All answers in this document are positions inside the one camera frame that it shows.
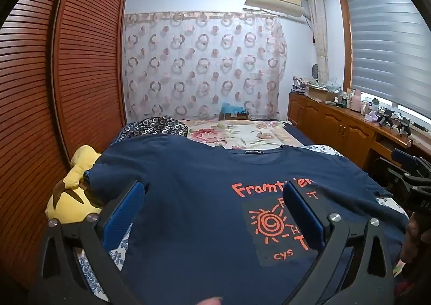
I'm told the wooden louvered wardrobe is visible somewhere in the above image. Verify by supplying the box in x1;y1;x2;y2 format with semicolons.
0;0;130;292

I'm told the pile of papers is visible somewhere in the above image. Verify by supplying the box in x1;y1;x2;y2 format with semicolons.
291;76;308;95

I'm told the open cardboard box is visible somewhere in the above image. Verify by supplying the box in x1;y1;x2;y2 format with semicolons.
308;86;339;102

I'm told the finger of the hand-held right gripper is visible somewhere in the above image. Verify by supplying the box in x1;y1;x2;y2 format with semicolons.
372;148;431;193

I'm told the light blue cloth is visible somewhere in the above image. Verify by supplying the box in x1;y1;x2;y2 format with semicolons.
221;102;248;113

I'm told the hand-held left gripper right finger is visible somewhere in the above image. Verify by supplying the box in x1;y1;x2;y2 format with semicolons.
282;182;395;305

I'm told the pink floral blanket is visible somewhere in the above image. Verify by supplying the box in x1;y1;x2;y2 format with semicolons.
183;119;293;151

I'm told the person's right forearm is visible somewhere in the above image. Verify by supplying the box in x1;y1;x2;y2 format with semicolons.
399;214;431;305

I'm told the sheer circle-patterned curtain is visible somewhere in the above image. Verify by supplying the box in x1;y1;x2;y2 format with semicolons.
123;12;287;120

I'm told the navy bed cover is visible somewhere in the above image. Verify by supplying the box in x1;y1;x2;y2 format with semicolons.
283;123;317;147

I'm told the dark circle-patterned pillow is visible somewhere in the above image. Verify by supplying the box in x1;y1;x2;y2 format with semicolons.
116;116;189;144

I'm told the blue floral bed sheet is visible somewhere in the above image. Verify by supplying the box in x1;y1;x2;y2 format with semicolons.
76;144;409;305

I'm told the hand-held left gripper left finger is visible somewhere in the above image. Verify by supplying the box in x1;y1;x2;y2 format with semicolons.
39;180;149;305

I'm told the small cardboard box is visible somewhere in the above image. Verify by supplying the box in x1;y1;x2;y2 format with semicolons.
220;111;250;120

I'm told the grey window blind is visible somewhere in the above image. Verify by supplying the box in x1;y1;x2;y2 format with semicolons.
345;0;431;117

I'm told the cream tied window curtain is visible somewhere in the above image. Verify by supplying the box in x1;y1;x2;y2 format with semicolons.
306;0;330;85

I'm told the yellow plush toy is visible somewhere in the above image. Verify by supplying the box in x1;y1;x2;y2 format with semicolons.
45;145;105;225

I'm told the wooden cabinet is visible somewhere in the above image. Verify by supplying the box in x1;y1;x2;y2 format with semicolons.
288;91;431;174

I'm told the navy t-shirt with orange print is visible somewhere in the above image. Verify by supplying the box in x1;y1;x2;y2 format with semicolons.
89;135;409;305

